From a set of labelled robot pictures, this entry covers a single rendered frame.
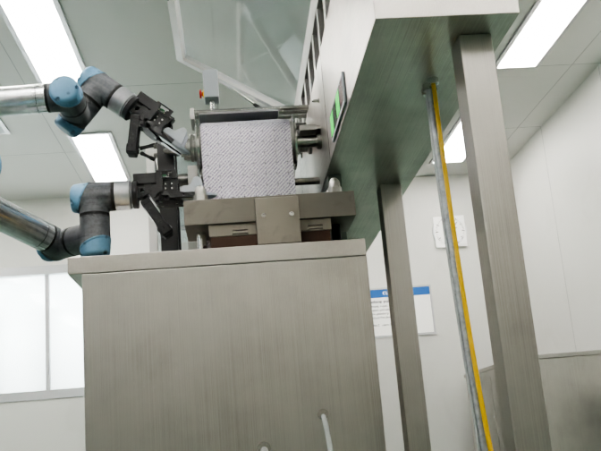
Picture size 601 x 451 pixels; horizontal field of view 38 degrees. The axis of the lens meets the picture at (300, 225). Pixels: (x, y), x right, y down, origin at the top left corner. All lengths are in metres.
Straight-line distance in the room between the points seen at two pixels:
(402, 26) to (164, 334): 0.84
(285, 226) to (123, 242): 6.04
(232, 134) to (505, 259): 1.02
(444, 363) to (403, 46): 6.47
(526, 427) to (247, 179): 1.09
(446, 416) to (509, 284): 6.48
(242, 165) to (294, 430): 0.73
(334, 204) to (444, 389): 5.97
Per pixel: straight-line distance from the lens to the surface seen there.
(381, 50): 1.62
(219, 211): 2.03
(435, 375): 7.94
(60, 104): 2.29
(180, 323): 1.93
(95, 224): 2.22
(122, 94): 2.41
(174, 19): 3.13
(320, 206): 2.05
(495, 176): 1.52
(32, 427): 7.92
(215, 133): 2.31
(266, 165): 2.28
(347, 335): 1.93
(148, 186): 2.26
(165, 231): 2.22
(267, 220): 2.01
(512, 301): 1.48
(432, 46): 1.64
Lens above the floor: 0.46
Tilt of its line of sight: 14 degrees up
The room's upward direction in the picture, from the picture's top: 5 degrees counter-clockwise
